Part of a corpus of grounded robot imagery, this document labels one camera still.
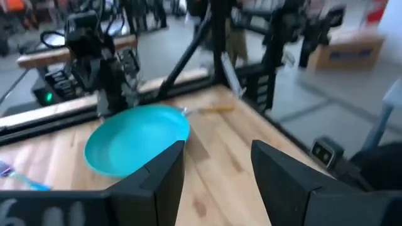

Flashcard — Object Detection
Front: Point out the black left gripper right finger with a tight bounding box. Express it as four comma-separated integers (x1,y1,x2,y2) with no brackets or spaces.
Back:
250,139,356,226

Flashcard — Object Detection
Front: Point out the light blue stand pole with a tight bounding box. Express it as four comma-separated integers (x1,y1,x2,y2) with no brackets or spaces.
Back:
361,78,402,153

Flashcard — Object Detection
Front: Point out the red storage bins shelf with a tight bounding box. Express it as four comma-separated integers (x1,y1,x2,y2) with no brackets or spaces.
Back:
364,0,389,25

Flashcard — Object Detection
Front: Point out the brown cardboard box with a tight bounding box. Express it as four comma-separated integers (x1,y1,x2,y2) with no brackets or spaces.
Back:
307,31,386,72

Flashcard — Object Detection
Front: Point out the table-level camera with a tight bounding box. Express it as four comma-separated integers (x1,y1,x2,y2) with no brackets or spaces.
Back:
310,136,345,170

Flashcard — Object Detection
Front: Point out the silver aluminium bracket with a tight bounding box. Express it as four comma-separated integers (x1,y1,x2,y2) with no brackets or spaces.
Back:
220,51,247,98

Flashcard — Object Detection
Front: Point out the black control box green light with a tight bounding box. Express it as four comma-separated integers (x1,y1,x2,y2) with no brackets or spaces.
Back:
31,67,79,107

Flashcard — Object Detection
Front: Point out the neighbouring workstation table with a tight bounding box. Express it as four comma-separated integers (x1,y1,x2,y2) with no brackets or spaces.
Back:
16,33,139,70

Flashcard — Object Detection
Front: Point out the black aluminium table frame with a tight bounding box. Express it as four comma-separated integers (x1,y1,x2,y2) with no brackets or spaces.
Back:
0,0,374,192

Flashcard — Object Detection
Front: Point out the blue plastic fork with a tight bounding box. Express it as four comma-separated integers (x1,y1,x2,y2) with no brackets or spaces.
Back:
0,160,52,191

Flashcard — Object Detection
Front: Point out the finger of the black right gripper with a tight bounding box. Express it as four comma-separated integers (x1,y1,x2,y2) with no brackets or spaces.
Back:
96,89,117,119
121,83,141,109

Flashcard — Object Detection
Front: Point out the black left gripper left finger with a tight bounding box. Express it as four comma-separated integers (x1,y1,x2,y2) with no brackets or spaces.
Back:
106,140,186,226

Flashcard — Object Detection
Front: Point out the teal round plate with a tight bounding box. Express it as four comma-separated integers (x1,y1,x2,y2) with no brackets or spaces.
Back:
84,104,191,180

